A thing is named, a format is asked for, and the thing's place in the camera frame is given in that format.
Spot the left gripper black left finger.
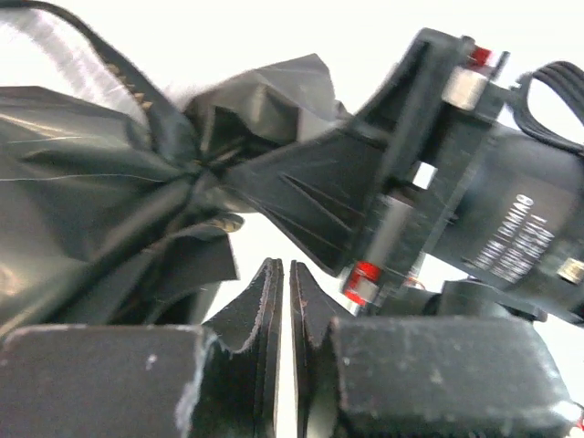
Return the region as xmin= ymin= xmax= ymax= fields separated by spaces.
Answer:
xmin=1 ymin=258 xmax=284 ymax=437

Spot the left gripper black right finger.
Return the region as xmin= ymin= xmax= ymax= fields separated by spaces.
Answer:
xmin=290 ymin=262 xmax=583 ymax=437

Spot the flower bouquet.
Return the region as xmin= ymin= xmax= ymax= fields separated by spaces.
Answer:
xmin=1 ymin=55 xmax=348 ymax=335

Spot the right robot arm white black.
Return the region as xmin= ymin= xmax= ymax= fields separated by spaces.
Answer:
xmin=224 ymin=28 xmax=583 ymax=325

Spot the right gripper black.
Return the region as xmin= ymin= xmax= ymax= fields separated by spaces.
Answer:
xmin=341 ymin=28 xmax=583 ymax=324

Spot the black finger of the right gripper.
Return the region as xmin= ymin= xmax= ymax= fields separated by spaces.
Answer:
xmin=222 ymin=122 xmax=391 ymax=276

